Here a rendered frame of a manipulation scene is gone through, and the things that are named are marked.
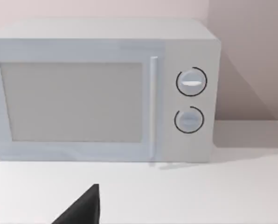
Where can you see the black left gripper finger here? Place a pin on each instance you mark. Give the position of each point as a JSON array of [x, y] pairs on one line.
[[85, 207]]

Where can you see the pale microwave oven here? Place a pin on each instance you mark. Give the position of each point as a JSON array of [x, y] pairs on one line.
[[188, 144]]

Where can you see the large pale microwave knob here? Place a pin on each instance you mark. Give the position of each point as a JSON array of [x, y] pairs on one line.
[[191, 81]]

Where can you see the small pale microwave knob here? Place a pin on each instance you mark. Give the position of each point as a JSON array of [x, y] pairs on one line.
[[189, 120]]

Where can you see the pale microwave door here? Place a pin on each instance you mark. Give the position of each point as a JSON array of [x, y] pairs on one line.
[[71, 51]]

